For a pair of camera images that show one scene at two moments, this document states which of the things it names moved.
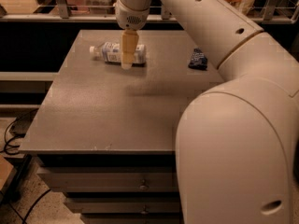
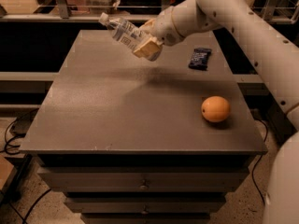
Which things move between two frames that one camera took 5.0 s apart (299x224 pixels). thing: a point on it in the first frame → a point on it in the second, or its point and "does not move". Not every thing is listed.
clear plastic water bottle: (110, 52) → (128, 35)
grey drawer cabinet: (105, 135) does not move
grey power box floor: (22, 122) does not move
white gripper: (132, 19) → (163, 26)
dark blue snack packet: (198, 60) does not move
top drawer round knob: (144, 187) does not move
